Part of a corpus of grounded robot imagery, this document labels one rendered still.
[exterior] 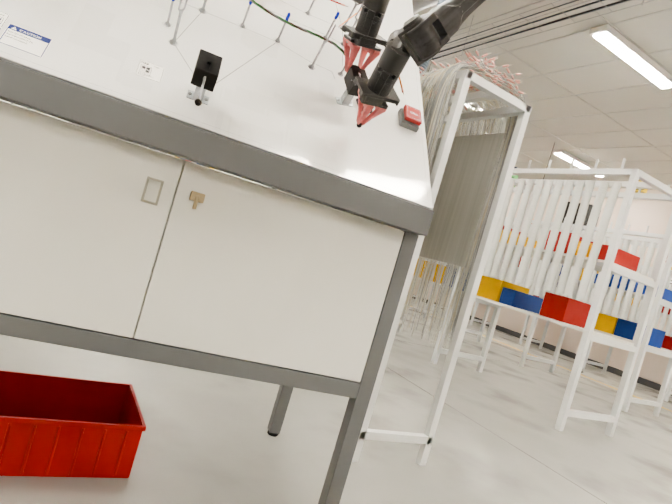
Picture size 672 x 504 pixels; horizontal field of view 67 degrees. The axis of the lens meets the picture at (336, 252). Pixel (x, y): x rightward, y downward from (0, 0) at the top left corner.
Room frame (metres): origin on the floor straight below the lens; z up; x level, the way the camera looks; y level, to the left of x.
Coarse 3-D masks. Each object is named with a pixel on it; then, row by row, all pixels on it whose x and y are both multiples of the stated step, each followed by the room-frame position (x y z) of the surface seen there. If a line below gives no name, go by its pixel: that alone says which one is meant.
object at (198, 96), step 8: (200, 56) 1.01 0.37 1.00; (208, 56) 1.02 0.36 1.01; (216, 56) 1.03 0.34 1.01; (200, 64) 1.00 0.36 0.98; (208, 64) 1.01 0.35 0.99; (216, 64) 1.02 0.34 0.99; (200, 72) 0.99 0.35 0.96; (208, 72) 1.00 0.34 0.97; (216, 72) 1.01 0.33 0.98; (192, 80) 1.01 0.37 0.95; (200, 80) 1.01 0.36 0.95; (208, 80) 1.01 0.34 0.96; (216, 80) 1.01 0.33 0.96; (200, 88) 1.05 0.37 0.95; (208, 88) 1.03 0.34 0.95; (192, 96) 1.08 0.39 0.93; (200, 96) 0.99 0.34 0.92; (200, 104) 0.99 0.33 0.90
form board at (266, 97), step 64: (0, 0) 0.98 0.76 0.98; (64, 0) 1.05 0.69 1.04; (128, 0) 1.14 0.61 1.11; (192, 0) 1.24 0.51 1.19; (256, 0) 1.36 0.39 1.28; (320, 0) 1.50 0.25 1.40; (64, 64) 0.97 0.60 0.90; (128, 64) 1.04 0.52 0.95; (192, 64) 1.13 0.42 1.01; (256, 64) 1.23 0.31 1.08; (320, 64) 1.34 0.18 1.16; (256, 128) 1.12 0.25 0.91; (320, 128) 1.21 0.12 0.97; (384, 128) 1.33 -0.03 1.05; (384, 192) 1.21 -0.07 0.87
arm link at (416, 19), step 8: (416, 16) 1.04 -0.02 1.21; (408, 24) 1.04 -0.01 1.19; (416, 24) 1.04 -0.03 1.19; (392, 32) 1.16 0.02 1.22; (400, 32) 1.06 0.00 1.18; (392, 40) 1.12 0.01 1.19; (408, 48) 1.07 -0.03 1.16; (416, 56) 1.09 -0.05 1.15; (432, 56) 1.07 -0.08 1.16; (416, 64) 1.09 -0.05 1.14
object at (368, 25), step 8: (360, 16) 1.19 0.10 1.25; (368, 16) 1.18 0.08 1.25; (376, 16) 1.19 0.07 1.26; (360, 24) 1.20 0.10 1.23; (368, 24) 1.19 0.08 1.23; (376, 24) 1.19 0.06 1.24; (352, 32) 1.18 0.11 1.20; (360, 32) 1.20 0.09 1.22; (368, 32) 1.20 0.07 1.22; (376, 32) 1.21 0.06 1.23; (376, 40) 1.21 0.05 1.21; (384, 40) 1.23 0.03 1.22
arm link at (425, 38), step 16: (448, 0) 1.06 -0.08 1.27; (464, 0) 1.04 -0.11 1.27; (480, 0) 1.05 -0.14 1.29; (432, 16) 1.03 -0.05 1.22; (448, 16) 1.04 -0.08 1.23; (464, 16) 1.05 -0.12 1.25; (416, 32) 1.04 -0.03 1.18; (432, 32) 1.04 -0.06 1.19; (448, 32) 1.05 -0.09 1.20; (416, 48) 1.06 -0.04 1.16; (432, 48) 1.05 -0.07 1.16
